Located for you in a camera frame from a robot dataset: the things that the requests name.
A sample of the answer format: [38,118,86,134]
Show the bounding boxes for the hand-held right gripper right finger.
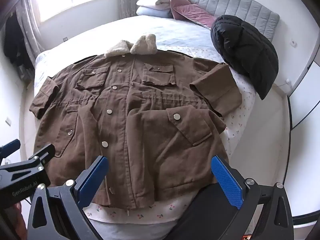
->
[211,155,295,240]

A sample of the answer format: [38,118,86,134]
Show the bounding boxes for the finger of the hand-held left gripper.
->
[29,144,56,167]
[0,139,21,159]

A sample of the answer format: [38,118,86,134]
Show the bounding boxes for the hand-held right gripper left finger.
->
[26,155,109,240]

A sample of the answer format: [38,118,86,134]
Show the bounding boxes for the brown jacket with fleece collar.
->
[29,33,243,209]

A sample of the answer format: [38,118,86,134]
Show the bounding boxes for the dark hanging clothes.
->
[4,12,34,80]

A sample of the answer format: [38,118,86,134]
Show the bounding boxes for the cherry print sheet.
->
[34,44,257,224]

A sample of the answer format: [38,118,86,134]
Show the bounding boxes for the white wardrobe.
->
[286,52,320,228]

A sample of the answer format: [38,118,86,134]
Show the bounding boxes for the black puffer jacket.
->
[210,15,279,101]

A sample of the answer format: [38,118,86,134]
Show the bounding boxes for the grey upholstered bed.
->
[34,0,280,240]

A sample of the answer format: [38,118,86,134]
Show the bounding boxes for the light blue pillow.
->
[136,5,174,18]

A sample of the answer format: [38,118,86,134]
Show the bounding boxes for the white pillow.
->
[136,0,173,12]

